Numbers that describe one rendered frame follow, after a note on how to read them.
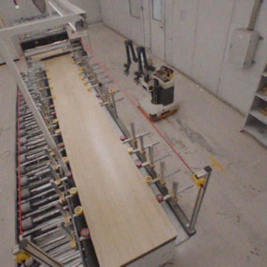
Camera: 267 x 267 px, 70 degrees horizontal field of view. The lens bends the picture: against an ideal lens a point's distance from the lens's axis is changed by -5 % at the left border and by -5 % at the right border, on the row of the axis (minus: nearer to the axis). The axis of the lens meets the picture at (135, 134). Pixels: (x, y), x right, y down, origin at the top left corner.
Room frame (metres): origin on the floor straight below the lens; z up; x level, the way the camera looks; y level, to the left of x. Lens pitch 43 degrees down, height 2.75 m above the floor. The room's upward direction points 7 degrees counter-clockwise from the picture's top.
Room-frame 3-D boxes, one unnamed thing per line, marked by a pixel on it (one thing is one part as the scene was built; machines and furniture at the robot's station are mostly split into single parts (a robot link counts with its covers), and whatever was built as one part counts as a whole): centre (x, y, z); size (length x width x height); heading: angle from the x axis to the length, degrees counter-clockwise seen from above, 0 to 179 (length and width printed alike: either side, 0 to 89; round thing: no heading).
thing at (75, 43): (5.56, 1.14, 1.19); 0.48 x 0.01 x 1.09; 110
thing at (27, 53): (5.67, 1.94, 0.95); 1.65 x 0.70 x 1.90; 110
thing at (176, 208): (3.08, 0.42, 0.67); 5.11 x 0.08 x 0.10; 20
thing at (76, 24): (3.01, 0.75, 2.34); 2.40 x 0.12 x 0.08; 20
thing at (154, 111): (3.60, -0.57, 0.16); 0.67 x 0.64 x 0.25; 114
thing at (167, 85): (3.64, -0.65, 0.59); 0.55 x 0.34 x 0.83; 24
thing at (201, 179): (0.71, -0.39, 1.20); 0.15 x 0.12 x 1.00; 20
